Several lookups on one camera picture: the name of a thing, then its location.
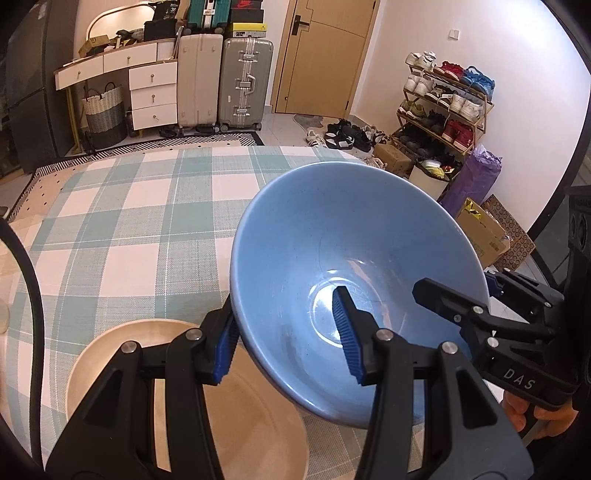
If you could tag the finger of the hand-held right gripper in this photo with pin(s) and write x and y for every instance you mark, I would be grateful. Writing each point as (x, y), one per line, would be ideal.
(443, 300)
(526, 297)

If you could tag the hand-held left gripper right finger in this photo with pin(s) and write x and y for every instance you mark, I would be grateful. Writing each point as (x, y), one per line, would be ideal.
(348, 332)

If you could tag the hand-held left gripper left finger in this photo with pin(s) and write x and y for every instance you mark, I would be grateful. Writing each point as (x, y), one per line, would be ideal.
(226, 350)

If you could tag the blue bowl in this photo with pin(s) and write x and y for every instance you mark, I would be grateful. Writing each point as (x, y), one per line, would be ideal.
(300, 258)

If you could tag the cream plate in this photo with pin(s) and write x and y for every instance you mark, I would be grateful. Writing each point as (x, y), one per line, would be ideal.
(258, 443)

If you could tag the person's right hand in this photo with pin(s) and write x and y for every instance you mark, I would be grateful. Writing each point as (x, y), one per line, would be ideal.
(540, 422)

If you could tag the patterned flat cardboard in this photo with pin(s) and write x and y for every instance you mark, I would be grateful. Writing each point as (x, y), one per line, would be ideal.
(517, 240)

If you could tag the printed cardboard box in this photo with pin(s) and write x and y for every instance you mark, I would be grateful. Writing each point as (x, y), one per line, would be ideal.
(482, 233)

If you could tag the white trash bin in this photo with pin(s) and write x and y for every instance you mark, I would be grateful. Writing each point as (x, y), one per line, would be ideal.
(429, 180)

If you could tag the purple bag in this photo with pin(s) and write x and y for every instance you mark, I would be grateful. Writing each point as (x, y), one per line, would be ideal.
(471, 177)

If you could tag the teal plaid tablecloth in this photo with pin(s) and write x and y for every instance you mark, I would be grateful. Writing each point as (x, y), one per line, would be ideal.
(138, 240)

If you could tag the brown cardboard box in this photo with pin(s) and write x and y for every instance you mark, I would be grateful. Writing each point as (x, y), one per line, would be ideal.
(392, 159)

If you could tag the scattered shoes group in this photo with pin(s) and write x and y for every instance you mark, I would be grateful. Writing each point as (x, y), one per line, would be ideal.
(346, 136)

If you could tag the shoe rack with shoes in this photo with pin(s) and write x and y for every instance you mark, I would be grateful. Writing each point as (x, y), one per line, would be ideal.
(443, 104)

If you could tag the grey doormat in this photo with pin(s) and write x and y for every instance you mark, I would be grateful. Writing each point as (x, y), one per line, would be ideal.
(309, 121)

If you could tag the dark bottle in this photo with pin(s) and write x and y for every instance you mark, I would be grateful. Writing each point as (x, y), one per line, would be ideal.
(128, 121)

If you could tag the woven laundry basket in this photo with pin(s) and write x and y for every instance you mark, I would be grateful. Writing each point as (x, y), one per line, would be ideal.
(105, 115)

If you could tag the silver suitcase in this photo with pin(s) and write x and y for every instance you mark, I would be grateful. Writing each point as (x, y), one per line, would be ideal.
(244, 83)

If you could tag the wooden door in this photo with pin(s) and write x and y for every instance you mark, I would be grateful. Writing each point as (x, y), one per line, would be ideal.
(323, 55)

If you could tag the beige suitcase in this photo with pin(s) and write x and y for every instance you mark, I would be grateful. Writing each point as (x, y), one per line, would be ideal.
(199, 78)

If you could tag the white vanity desk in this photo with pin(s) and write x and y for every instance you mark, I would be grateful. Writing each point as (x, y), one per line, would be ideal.
(124, 87)

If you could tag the yellow and black shoebox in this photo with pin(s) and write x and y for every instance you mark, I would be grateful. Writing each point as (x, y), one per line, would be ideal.
(249, 30)

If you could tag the black box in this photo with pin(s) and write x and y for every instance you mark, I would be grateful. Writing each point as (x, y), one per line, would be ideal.
(159, 30)

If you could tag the grey refrigerator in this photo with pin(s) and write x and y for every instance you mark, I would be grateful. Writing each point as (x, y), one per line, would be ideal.
(37, 83)

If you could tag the plain black shoebox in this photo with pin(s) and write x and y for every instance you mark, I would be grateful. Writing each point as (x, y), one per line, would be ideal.
(247, 16)

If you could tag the small open cardboard box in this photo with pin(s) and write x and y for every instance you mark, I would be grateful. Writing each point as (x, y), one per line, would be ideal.
(92, 46)

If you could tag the teal suitcase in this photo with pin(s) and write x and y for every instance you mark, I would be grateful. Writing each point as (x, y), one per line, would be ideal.
(207, 11)

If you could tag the black shoebox red logo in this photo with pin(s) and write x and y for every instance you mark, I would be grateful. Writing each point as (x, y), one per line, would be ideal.
(247, 3)

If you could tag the black paper bag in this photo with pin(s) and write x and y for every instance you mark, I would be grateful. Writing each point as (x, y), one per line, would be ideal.
(168, 9)

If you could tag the oval mirror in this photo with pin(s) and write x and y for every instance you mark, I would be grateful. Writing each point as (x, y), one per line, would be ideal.
(115, 21)

